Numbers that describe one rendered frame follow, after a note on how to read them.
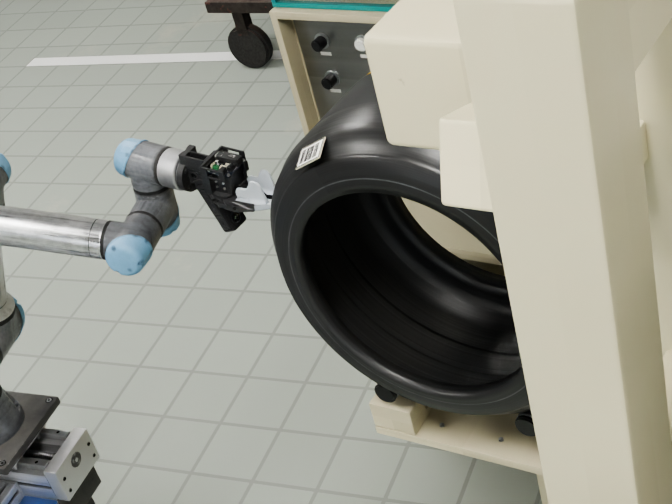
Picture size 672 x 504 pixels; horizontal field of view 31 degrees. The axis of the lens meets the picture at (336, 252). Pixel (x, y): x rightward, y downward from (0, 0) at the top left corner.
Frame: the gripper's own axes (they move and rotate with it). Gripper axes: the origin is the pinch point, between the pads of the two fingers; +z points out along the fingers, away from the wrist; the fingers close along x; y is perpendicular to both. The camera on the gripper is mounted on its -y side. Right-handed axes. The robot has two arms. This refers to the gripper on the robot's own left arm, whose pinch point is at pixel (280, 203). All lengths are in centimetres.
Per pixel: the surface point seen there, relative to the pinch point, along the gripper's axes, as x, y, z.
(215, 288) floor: 97, -138, -113
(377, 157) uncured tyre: -11.7, 25.2, 29.2
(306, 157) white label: -11.4, 21.8, 16.0
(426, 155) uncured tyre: -10.3, 26.5, 36.7
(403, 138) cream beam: -34, 47, 47
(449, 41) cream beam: -33, 62, 54
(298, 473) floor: 33, -129, -39
